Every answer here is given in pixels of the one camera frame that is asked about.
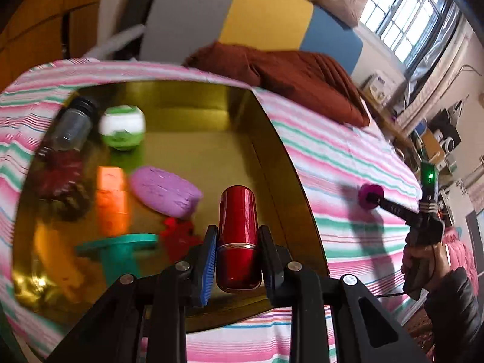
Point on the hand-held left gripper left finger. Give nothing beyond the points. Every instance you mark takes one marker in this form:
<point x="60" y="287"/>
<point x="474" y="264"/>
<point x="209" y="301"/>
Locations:
<point x="208" y="268"/>

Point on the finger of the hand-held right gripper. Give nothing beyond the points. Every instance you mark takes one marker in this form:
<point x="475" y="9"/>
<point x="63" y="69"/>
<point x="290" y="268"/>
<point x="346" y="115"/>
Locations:
<point x="397" y="208"/>

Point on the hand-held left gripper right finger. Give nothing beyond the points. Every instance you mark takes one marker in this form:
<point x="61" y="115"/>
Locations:
<point x="269" y="264"/>

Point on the purple funnel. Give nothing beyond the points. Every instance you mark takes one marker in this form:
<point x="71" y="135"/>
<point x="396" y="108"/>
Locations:
<point x="366" y="196"/>

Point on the red puzzle block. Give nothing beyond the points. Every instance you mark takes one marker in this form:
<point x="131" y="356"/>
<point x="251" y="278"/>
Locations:
<point x="177" y="238"/>

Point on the red capsule container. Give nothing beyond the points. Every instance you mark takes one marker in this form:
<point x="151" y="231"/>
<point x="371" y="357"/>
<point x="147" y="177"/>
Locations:
<point x="238" y="227"/>

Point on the teal funnel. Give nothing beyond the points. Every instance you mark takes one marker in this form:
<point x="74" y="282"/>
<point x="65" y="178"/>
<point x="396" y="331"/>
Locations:
<point x="117" y="261"/>

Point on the purple and yellow disc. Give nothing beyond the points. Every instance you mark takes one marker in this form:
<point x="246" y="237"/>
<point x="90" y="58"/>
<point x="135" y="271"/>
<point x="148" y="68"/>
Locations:
<point x="162" y="189"/>

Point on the orange cube block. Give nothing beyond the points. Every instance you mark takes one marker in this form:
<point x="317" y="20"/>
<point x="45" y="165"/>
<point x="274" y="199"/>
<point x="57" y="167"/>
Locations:
<point x="111" y="200"/>

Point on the gold square tin box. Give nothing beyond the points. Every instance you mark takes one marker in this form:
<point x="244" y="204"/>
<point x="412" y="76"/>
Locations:
<point x="189" y="143"/>

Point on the green and white ball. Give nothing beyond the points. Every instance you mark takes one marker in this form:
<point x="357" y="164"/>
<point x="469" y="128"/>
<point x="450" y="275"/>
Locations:
<point x="121" y="124"/>

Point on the dark red toy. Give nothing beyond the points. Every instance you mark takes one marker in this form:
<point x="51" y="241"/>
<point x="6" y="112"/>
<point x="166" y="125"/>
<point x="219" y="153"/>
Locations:
<point x="60" y="181"/>

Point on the clear bottle with black cap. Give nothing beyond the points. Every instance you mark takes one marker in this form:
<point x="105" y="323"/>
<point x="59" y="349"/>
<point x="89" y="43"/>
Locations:
<point x="70" y="128"/>

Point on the person's right forearm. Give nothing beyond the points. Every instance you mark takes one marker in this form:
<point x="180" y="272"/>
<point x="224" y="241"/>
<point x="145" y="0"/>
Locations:
<point x="457" y="310"/>

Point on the person's right hand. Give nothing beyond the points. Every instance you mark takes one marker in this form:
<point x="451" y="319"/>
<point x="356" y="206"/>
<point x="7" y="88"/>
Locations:
<point x="410" y="259"/>

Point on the pink quilted cloth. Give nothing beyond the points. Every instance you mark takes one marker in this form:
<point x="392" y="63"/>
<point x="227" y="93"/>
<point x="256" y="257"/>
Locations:
<point x="463" y="249"/>

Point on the white cardboard box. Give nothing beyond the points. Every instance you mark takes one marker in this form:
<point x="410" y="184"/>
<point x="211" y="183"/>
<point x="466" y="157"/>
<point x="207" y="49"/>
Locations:
<point x="376" y="87"/>

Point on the brown padded jacket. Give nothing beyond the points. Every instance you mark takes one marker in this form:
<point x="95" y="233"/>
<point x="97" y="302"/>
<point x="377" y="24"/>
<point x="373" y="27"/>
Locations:
<point x="295" y="75"/>

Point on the barred window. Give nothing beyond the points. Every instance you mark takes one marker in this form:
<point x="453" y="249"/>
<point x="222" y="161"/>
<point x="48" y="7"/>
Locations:
<point x="408" y="7"/>

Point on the grey yellow blue headboard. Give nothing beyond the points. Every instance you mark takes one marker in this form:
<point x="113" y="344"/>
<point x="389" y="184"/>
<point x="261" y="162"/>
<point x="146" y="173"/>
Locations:
<point x="264" y="15"/>

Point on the wooden wardrobe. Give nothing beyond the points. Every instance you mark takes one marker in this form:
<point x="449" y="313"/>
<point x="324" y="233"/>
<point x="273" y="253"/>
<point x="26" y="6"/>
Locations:
<point x="37" y="15"/>

